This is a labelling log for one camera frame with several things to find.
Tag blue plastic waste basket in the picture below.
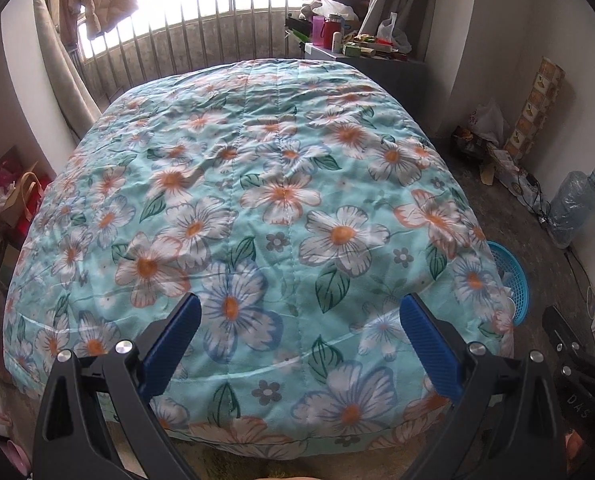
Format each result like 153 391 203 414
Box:
488 240 529 326

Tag blue water jug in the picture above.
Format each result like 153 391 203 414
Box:
547 168 595 249

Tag floral turquoise bed quilt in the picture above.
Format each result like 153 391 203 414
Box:
2 60 513 460

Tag gift bags pile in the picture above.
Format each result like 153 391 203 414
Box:
0 146 51 292

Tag white plastic bag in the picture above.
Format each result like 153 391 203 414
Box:
469 98 510 148

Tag grey curtain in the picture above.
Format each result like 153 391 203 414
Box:
33 0 101 141

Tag patterned tall cardboard box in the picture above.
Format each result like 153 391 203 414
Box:
503 58 565 164

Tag dark grey cabinet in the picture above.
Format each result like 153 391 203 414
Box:
304 43 431 131

